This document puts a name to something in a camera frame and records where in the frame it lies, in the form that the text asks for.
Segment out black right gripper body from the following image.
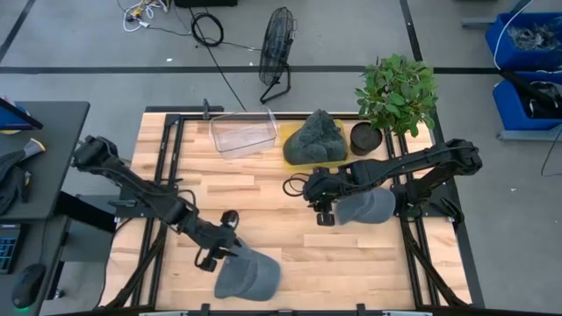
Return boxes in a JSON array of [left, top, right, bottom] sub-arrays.
[[302, 168, 353, 208]]

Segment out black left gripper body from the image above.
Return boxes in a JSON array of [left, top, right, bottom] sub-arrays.
[[188, 218, 241, 261]]

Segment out grey baseball cap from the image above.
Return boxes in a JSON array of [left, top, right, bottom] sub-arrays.
[[335, 188, 397, 226], [213, 238, 283, 303]]

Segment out dark green cloth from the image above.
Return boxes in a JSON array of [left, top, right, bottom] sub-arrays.
[[282, 109, 349, 166]]

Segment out yellow mat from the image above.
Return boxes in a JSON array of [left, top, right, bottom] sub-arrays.
[[278, 119, 353, 174]]

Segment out clear plastic container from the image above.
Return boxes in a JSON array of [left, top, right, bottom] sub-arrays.
[[208, 106, 280, 161]]

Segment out potted green plant black pot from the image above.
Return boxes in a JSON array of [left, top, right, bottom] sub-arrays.
[[349, 53, 440, 158]]

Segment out black floor fan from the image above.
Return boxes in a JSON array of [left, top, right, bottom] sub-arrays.
[[257, 5, 298, 105]]

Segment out black computer mouse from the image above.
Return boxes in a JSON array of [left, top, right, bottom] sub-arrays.
[[11, 262, 47, 310]]

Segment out black desk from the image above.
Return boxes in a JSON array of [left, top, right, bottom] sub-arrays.
[[0, 101, 91, 316]]

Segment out black keyboard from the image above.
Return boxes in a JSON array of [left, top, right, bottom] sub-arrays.
[[0, 224, 23, 276]]

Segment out blue bin with black contents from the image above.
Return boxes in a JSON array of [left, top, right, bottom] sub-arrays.
[[492, 71, 562, 132]]

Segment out grey brush yellow tip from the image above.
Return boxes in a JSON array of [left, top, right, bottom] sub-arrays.
[[21, 137, 47, 162]]

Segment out black cloth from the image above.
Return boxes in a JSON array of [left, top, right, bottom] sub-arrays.
[[0, 149, 32, 217]]

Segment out blue storage bins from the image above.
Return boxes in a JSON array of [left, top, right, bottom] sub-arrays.
[[460, 0, 562, 142]]

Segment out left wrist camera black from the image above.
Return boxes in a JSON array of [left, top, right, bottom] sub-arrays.
[[219, 209, 241, 231]]

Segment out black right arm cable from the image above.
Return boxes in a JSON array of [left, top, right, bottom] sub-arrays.
[[282, 172, 311, 198]]

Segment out black aluminium table frame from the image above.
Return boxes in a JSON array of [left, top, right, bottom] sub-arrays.
[[101, 104, 474, 316]]

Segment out black coiled floor cable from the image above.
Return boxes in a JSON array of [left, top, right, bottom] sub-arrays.
[[174, 5, 264, 111]]

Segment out thin black floor cable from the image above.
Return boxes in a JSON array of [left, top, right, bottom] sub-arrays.
[[540, 126, 562, 178]]

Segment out white cable bundle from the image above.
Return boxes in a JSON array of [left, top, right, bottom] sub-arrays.
[[121, 0, 170, 33]]

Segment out blue plastic bin white cable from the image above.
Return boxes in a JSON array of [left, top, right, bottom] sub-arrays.
[[484, 11, 562, 72]]

